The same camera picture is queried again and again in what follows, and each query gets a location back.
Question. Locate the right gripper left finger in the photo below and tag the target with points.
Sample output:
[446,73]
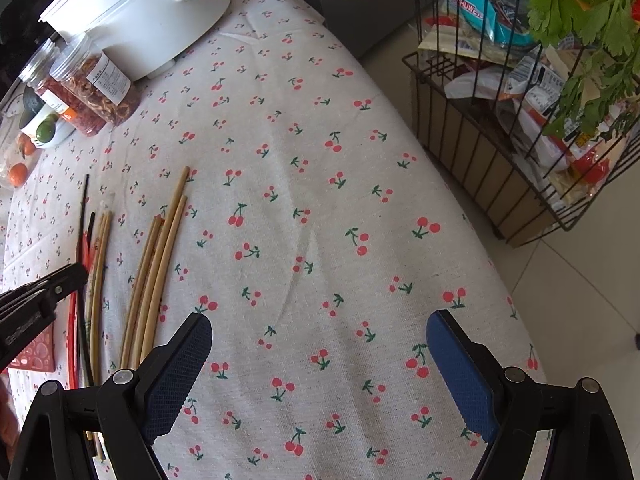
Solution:
[135,407]

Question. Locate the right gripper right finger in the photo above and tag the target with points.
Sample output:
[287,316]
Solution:
[501,404]

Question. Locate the red plastic spoon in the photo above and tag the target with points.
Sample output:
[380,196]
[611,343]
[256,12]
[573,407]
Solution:
[78,356]

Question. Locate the plain bamboo chopstick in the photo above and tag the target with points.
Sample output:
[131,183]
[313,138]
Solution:
[95,343]

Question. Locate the person's right hand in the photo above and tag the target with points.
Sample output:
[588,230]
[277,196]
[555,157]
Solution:
[8,421]

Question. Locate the pink perforated utensil holder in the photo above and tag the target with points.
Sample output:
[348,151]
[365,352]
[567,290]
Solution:
[38,355]

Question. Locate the printed bamboo chopstick left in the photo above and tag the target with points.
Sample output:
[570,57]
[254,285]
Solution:
[95,246]

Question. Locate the printed bamboo chopstick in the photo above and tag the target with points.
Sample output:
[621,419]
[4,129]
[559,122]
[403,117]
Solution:
[95,246]
[94,318]

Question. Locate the printed bamboo chopstick middle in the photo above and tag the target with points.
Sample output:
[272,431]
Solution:
[94,318]

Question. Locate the glass jar with oranges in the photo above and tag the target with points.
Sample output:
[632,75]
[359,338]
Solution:
[18,154]

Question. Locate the white bowl with green knob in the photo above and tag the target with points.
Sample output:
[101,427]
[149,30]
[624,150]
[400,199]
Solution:
[45,127]

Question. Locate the bamboo chopstick far right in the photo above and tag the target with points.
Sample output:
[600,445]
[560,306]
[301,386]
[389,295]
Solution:
[167,241]

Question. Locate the jar of red dried fruit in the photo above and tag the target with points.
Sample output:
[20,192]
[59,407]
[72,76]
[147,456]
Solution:
[36,74]

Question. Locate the jar of dried fruit rings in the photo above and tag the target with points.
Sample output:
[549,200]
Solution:
[89,73]

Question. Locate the cherry print tablecloth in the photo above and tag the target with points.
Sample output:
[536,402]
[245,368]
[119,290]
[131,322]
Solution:
[317,237]

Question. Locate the green leafy vegetables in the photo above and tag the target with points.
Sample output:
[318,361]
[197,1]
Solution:
[608,72]

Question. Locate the black wire rack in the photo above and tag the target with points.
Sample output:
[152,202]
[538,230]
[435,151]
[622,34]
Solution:
[485,90]

